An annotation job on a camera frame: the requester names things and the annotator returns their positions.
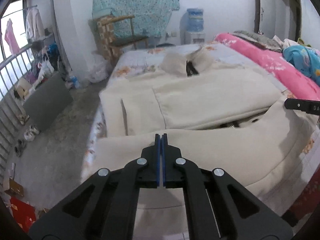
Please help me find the cream zip jacket black trim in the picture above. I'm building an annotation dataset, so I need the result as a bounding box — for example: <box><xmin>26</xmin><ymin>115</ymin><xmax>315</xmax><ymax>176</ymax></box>
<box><xmin>81</xmin><ymin>45</ymin><xmax>320</xmax><ymax>240</ymax></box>

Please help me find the pink floral blanket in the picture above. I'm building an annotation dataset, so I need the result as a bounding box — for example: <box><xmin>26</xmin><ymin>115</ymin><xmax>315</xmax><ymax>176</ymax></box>
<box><xmin>214</xmin><ymin>33</ymin><xmax>319</xmax><ymax>101</ymax></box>

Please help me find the blue patterned quilt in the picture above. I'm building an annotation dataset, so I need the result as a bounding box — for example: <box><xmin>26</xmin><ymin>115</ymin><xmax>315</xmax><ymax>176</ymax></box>
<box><xmin>282</xmin><ymin>45</ymin><xmax>319</xmax><ymax>86</ymax></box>

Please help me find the grey patterned pillow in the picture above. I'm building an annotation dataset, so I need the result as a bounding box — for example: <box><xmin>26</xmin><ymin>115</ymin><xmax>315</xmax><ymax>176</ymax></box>
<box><xmin>232</xmin><ymin>30</ymin><xmax>283</xmax><ymax>53</ymax></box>

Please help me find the red gift bag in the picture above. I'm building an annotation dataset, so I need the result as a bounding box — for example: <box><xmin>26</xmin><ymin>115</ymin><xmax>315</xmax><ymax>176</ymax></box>
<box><xmin>10</xmin><ymin>197</ymin><xmax>36</xmax><ymax>233</ymax></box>

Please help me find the cardboard box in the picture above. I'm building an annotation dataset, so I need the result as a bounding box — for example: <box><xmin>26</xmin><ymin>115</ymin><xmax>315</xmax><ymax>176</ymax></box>
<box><xmin>3</xmin><ymin>178</ymin><xmax>24</xmax><ymax>197</ymax></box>

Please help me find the white sneakers pair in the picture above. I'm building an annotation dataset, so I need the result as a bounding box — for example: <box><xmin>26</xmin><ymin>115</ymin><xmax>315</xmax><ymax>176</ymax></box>
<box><xmin>24</xmin><ymin>125</ymin><xmax>40</xmax><ymax>141</ymax></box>

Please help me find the dark shoes pair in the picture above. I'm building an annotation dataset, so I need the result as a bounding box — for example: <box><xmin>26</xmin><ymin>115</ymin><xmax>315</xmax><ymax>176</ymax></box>
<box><xmin>14</xmin><ymin>139</ymin><xmax>26</xmax><ymax>157</ymax></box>

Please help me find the dark grey board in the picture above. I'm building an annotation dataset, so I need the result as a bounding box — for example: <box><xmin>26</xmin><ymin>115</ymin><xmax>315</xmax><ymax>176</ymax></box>
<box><xmin>22</xmin><ymin>72</ymin><xmax>73</xmax><ymax>132</ymax></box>

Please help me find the white water dispenser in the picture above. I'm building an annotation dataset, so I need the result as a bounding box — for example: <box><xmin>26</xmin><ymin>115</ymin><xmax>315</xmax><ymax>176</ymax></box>
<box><xmin>184</xmin><ymin>31</ymin><xmax>206</xmax><ymax>44</ymax></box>

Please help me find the white plastic bag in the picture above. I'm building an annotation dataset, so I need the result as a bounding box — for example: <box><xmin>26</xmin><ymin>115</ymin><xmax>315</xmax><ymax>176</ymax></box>
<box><xmin>88</xmin><ymin>53</ymin><xmax>110</xmax><ymax>83</ymax></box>

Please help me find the floral plaid bed sheet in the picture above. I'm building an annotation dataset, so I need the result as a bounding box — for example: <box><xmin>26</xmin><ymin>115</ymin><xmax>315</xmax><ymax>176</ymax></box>
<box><xmin>80</xmin><ymin>42</ymin><xmax>320</xmax><ymax>240</ymax></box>

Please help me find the metal balcony railing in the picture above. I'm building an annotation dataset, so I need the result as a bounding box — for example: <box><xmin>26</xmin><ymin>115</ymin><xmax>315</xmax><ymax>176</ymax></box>
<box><xmin>1</xmin><ymin>44</ymin><xmax>32</xmax><ymax>178</ymax></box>

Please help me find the wooden chair black seat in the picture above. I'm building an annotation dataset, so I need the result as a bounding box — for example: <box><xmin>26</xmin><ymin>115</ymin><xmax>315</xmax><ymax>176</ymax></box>
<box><xmin>106</xmin><ymin>15</ymin><xmax>149</xmax><ymax>50</ymax></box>

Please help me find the white hanging garment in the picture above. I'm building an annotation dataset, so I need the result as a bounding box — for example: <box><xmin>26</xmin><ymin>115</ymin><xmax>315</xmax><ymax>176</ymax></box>
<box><xmin>25</xmin><ymin>7</ymin><xmax>45</xmax><ymax>41</ymax></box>

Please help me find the pink hanging garment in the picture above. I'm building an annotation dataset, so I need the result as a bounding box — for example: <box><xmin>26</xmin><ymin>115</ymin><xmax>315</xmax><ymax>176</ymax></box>
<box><xmin>4</xmin><ymin>19</ymin><xmax>20</xmax><ymax>55</ymax></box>

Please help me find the teal floral wall cloth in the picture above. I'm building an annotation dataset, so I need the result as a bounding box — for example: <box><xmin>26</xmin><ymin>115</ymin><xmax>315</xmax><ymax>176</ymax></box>
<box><xmin>92</xmin><ymin>0</ymin><xmax>180</xmax><ymax>37</ymax></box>

